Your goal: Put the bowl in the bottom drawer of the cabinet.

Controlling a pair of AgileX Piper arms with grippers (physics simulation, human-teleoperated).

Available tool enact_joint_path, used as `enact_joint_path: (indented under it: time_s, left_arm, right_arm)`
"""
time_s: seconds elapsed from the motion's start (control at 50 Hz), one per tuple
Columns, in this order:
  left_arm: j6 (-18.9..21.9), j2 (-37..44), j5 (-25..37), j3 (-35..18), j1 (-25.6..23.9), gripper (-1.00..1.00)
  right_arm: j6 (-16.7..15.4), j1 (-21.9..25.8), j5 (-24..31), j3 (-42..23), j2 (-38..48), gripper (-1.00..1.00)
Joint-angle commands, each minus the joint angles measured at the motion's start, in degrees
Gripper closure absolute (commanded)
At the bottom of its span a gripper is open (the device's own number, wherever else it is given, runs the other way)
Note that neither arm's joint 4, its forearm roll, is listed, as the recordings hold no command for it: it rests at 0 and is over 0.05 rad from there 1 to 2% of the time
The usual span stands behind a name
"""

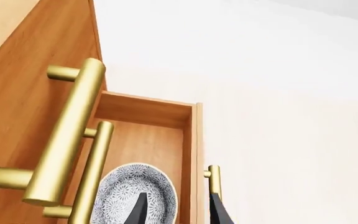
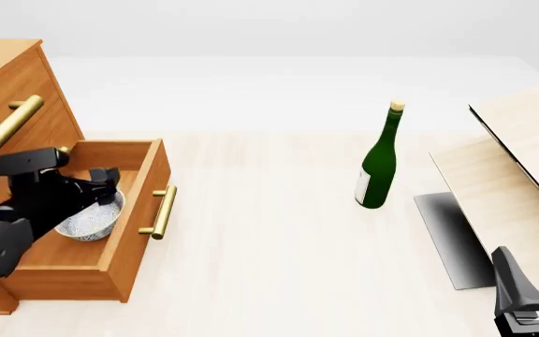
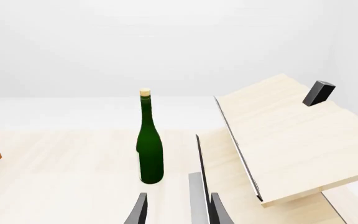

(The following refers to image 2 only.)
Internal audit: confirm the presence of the closed wooden drawer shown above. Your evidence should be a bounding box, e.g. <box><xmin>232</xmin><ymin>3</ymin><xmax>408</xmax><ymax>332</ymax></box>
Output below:
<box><xmin>0</xmin><ymin>98</ymin><xmax>86</xmax><ymax>219</ymax></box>
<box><xmin>0</xmin><ymin>45</ymin><xmax>65</xmax><ymax>141</ymax></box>

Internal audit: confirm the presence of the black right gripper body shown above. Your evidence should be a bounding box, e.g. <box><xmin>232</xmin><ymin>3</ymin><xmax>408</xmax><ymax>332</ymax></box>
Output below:
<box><xmin>493</xmin><ymin>309</ymin><xmax>539</xmax><ymax>337</ymax></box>

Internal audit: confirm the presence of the patterned black white bowl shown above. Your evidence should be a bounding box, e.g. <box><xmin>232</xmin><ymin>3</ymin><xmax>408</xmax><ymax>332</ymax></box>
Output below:
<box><xmin>53</xmin><ymin>188</ymin><xmax>126</xmax><ymax>243</ymax></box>

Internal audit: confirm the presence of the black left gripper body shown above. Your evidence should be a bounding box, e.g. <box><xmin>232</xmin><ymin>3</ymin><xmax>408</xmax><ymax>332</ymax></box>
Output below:
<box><xmin>88</xmin><ymin>167</ymin><xmax>123</xmax><ymax>194</ymax></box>

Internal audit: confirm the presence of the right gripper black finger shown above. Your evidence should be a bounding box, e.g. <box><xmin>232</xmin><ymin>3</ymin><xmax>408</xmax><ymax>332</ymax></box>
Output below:
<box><xmin>490</xmin><ymin>245</ymin><xmax>539</xmax><ymax>317</ymax></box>

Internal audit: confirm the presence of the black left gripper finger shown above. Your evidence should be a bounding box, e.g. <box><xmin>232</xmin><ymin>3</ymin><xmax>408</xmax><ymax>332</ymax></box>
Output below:
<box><xmin>95</xmin><ymin>189</ymin><xmax>121</xmax><ymax>209</ymax></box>

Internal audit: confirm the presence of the open wooden drawer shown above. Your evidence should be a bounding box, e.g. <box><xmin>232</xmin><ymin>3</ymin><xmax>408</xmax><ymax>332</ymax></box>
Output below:
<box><xmin>0</xmin><ymin>138</ymin><xmax>173</xmax><ymax>304</ymax></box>

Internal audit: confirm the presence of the flat black plate on stalk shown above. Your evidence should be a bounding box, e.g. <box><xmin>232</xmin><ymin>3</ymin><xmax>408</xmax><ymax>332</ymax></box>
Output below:
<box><xmin>0</xmin><ymin>146</ymin><xmax>71</xmax><ymax>179</ymax></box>

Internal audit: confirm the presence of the pale wooden rack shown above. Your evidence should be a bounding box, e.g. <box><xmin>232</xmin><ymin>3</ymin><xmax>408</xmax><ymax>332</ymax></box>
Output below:
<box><xmin>413</xmin><ymin>75</ymin><xmax>539</xmax><ymax>295</ymax></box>

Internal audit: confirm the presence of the green wine bottle with cork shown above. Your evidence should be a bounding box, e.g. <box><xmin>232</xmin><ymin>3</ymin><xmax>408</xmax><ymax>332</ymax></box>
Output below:
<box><xmin>354</xmin><ymin>98</ymin><xmax>407</xmax><ymax>211</ymax></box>

